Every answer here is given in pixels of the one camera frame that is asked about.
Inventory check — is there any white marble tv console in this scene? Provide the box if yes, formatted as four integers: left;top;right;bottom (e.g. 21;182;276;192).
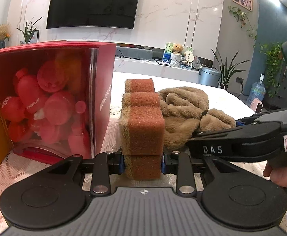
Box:
114;57;200;84

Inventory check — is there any black wall television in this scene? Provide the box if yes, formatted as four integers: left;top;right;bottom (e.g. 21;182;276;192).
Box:
46;0;138;29

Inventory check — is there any brown plush towel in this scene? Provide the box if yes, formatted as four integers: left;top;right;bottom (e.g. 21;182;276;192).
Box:
158;86;236;151

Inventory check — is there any red lidded clear box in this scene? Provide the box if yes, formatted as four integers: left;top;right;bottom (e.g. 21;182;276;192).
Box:
0;41;116;164

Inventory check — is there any grey blue trash bin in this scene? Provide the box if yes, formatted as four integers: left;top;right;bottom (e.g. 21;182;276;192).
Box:
199;67;221;87

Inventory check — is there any hanging ivy plant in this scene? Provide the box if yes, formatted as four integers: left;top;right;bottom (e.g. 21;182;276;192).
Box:
229;5;287;98

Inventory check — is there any tall green floor plant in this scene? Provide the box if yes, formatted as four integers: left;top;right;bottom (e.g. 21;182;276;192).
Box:
211;50;249;90

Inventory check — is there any green plant in glass vase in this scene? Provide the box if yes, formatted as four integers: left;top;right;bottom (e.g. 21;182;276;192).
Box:
17;17;42;44

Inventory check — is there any pink small heater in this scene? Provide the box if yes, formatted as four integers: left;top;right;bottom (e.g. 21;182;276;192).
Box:
250;98;263;113

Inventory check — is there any teddy bear bouquet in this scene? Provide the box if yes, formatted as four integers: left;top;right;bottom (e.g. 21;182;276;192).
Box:
170;44;184;67

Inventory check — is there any brown sponge stack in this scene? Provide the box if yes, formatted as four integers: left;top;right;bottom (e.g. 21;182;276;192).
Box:
118;78;165;181

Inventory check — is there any person's right hand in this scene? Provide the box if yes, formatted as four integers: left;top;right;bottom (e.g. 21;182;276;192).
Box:
263;163;287;188

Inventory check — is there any dried yellow flower vase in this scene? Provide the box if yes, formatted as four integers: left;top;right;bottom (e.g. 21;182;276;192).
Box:
0;24;10;49

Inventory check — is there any large water bottle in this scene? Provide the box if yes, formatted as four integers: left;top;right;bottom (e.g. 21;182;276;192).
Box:
246;74;266;104

